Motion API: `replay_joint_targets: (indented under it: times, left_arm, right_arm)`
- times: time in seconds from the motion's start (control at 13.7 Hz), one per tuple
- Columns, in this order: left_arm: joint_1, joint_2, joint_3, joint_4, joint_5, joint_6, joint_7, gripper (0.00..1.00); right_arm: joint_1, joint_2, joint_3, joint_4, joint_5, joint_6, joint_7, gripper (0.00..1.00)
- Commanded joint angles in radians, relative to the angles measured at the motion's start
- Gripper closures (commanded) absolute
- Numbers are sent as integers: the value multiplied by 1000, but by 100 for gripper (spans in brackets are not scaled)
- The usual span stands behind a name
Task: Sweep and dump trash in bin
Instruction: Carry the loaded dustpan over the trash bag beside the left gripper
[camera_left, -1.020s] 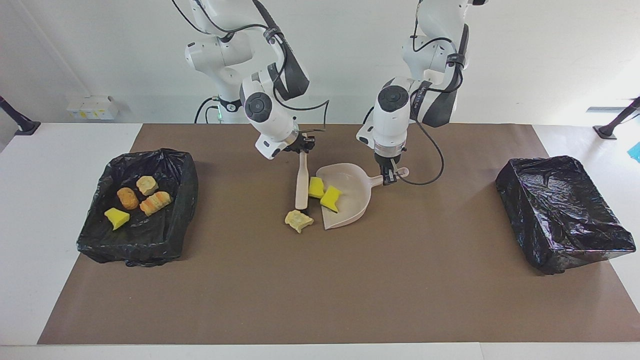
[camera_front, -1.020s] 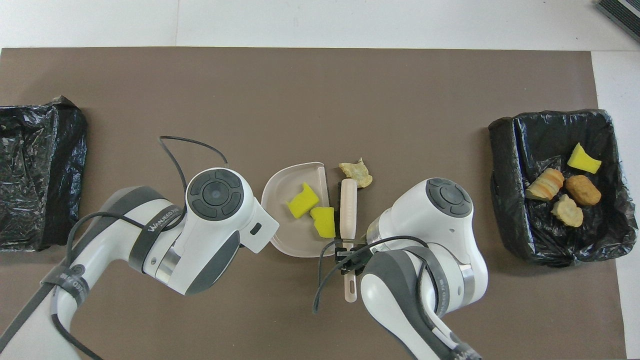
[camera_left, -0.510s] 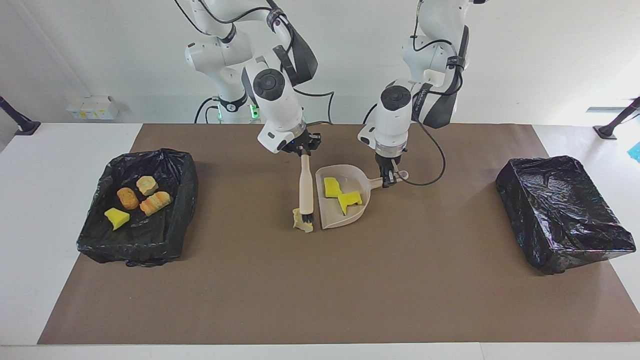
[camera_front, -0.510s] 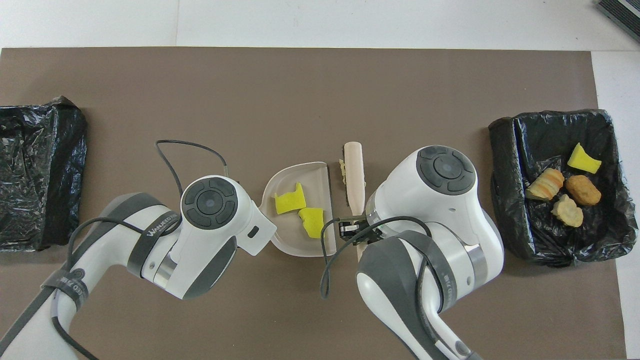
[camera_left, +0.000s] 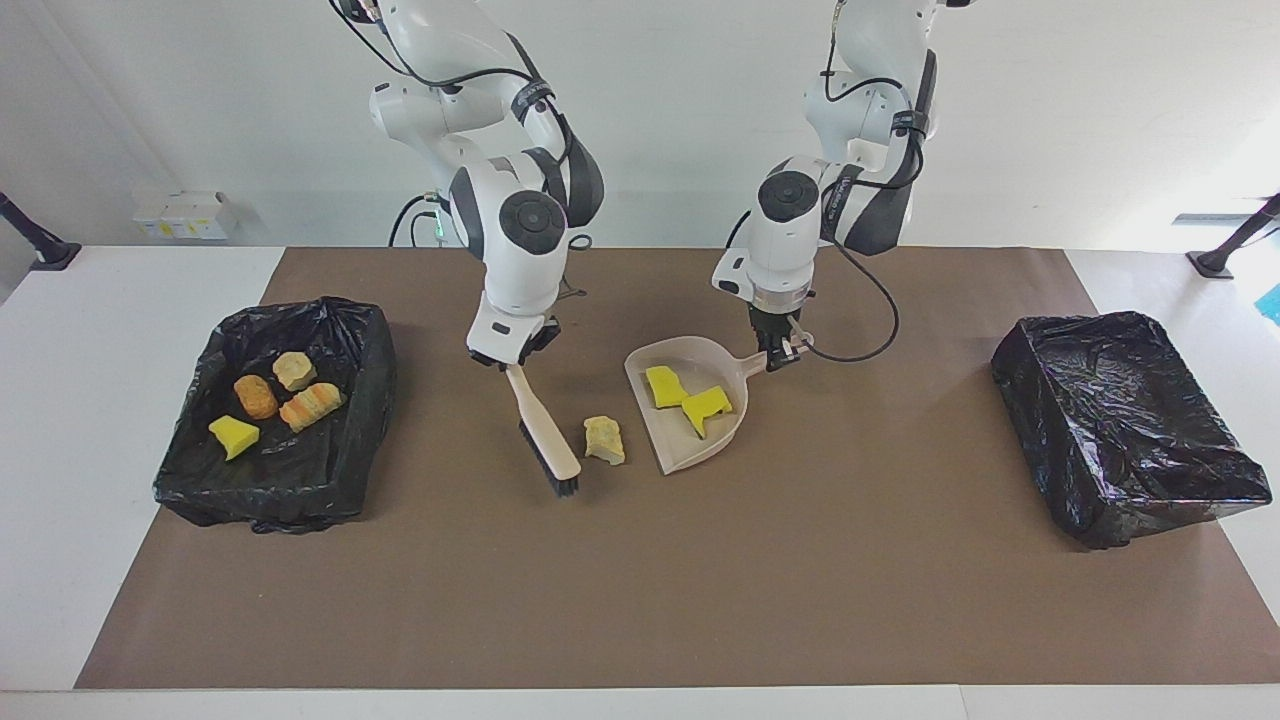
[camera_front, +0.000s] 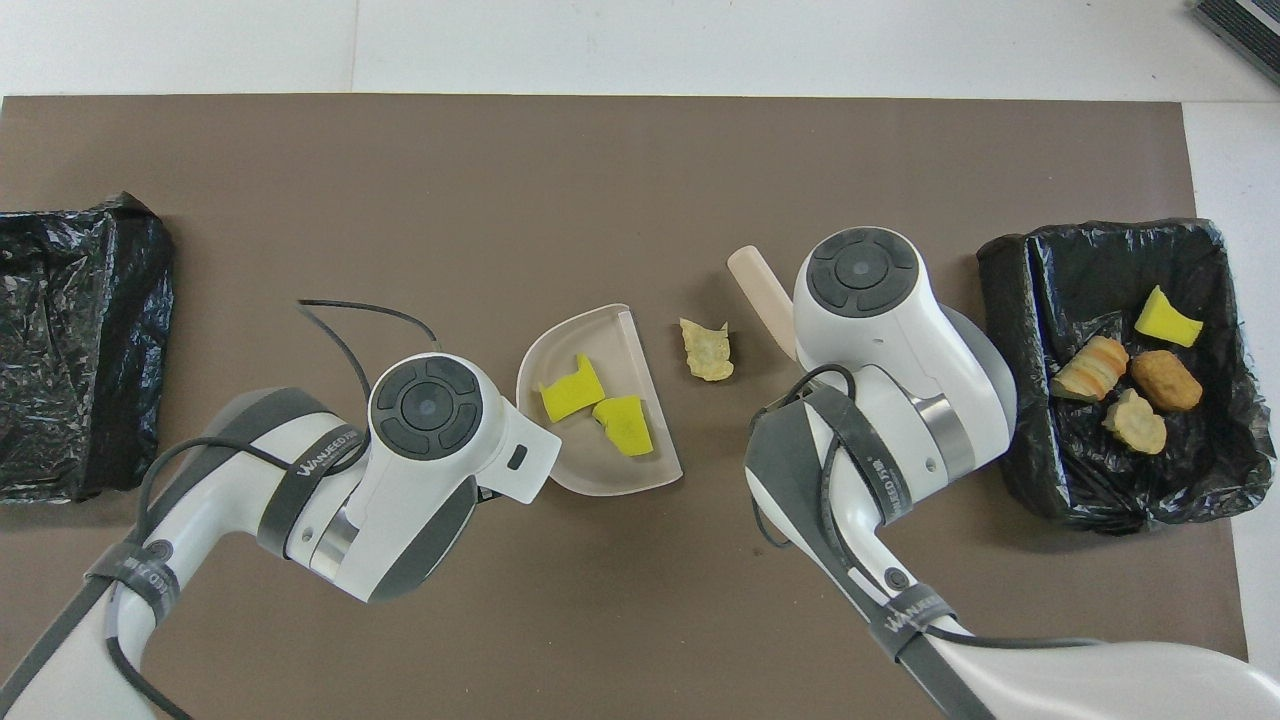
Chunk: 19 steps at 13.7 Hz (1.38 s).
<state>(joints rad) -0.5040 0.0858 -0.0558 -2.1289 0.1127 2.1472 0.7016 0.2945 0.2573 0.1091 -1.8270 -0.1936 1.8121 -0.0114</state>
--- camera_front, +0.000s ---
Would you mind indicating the dark grey ribbed panel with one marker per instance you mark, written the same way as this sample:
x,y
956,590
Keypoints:
x,y
1250,25

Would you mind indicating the bin lined with black bag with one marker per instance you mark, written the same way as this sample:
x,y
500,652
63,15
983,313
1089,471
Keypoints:
x,y
1060,470
60,350

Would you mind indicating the pale striped bread piece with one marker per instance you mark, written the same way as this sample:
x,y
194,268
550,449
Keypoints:
x,y
1090,370

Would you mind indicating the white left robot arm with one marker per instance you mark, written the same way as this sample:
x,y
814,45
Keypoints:
x,y
430,440

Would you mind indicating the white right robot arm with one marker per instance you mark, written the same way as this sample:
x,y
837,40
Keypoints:
x,y
900,350

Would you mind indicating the brown bread loaf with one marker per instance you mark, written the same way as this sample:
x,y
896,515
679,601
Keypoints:
x,y
1166,381

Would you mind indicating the beige hand brush black bristles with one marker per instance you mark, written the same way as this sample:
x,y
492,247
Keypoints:
x,y
762,295

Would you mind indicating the pale food piece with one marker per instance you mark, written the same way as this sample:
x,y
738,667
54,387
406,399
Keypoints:
x,y
707,352

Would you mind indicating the pale lumpy bread piece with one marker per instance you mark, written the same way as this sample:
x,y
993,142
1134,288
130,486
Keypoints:
x,y
1136,424

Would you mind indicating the beige plastic dustpan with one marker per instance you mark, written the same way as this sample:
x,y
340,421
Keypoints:
x,y
600,470

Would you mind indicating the brown table mat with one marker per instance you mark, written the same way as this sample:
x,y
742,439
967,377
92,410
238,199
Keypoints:
x,y
600,620

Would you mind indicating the yellow sponge piece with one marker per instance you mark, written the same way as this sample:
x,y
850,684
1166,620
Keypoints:
x,y
625,427
570,392
1165,320

